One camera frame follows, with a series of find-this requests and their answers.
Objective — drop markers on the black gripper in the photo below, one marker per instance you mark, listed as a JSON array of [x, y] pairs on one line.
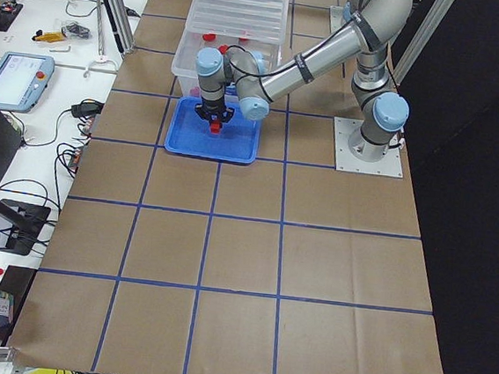
[[211, 106]]

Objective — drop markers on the clear plastic box lid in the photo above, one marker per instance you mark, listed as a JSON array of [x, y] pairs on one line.
[[260, 20]]

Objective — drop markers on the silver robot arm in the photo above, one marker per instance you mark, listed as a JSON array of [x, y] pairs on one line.
[[369, 25]]

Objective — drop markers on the blue plastic tray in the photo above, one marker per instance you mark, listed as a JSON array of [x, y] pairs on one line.
[[190, 135]]

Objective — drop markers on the clear plastic storage box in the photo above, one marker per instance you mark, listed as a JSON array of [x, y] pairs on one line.
[[183, 64]]

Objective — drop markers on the black power adapter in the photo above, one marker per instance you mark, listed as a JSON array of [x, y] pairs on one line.
[[86, 108]]

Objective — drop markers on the silver allen key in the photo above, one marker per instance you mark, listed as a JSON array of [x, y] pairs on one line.
[[61, 50]]

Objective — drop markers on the long metal rod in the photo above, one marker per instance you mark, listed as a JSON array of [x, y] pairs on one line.
[[101, 49]]

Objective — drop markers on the yellow black tool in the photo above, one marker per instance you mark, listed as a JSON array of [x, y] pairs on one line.
[[49, 37]]

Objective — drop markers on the blue teach pendant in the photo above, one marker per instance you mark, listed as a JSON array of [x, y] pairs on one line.
[[23, 78]]

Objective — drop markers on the black monitor stand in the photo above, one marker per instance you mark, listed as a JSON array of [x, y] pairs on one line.
[[20, 226]]

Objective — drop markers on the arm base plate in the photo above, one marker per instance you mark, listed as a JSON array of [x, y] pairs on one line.
[[354, 154], [339, 16]]

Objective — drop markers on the aluminium frame post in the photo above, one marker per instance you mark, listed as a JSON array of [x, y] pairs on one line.
[[120, 26]]

